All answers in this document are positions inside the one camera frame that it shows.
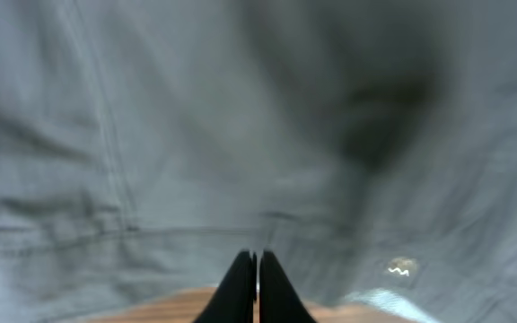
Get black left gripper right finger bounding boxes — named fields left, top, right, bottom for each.
left=258, top=250, right=316, bottom=323

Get grey shorts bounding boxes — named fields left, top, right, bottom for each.
left=0, top=0, right=517, bottom=322

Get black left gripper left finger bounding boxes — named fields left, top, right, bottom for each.
left=194, top=250, right=257, bottom=323

